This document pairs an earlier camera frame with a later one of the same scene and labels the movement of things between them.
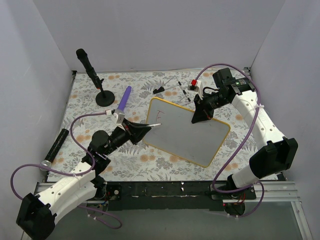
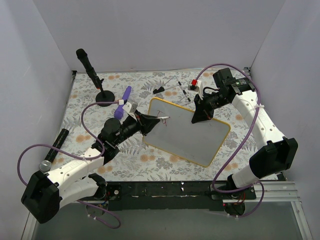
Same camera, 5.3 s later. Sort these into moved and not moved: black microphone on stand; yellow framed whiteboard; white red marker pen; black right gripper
Moved: white red marker pen
Not moved: yellow framed whiteboard; black microphone on stand; black right gripper
